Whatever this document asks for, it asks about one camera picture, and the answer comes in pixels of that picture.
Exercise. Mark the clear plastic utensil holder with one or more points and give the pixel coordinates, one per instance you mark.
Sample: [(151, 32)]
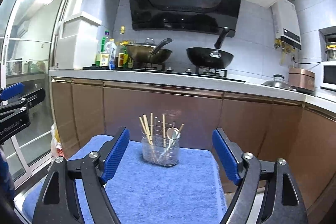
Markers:
[(155, 126)]

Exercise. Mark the glass sliding door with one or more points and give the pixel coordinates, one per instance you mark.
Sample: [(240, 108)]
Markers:
[(27, 46)]

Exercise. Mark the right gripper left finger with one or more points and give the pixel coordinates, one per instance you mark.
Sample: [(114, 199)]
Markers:
[(58, 201)]

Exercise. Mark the plastic bag on floor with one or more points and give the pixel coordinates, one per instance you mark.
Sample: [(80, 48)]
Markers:
[(56, 146)]

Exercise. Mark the dark sauce bottle yellow label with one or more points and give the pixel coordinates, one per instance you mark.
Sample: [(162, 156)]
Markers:
[(122, 55)]

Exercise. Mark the bronze wok with handle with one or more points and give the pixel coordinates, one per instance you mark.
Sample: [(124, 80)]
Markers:
[(149, 53)]

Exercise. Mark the white microwave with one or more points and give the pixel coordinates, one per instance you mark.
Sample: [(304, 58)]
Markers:
[(328, 75)]

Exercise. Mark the white water heater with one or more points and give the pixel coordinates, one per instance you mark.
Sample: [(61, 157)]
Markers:
[(286, 25)]

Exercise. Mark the gas stove top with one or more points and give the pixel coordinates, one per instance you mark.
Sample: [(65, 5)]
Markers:
[(213, 74)]

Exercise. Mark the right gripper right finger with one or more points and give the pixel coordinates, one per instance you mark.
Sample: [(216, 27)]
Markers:
[(282, 201)]

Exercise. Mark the steel pot lid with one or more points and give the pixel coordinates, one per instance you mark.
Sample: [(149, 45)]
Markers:
[(278, 82)]

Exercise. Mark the white tall box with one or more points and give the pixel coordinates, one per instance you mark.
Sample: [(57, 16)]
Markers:
[(77, 42)]

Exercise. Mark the green cap oil bottle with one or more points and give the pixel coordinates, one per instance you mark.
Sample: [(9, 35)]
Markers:
[(102, 56)]

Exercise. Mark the clear plastic bottle blue label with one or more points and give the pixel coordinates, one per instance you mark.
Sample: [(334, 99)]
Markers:
[(110, 48)]

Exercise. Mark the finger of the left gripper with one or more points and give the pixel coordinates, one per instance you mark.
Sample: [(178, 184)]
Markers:
[(36, 97), (12, 91)]

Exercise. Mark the black frying pan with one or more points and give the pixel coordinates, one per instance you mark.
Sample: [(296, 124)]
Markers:
[(214, 58)]

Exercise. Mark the white ceramic spoon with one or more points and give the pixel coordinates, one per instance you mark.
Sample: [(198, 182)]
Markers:
[(166, 151)]

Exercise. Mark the bamboo chopstick in holder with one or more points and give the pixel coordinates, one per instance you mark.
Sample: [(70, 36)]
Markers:
[(148, 134), (144, 130)]

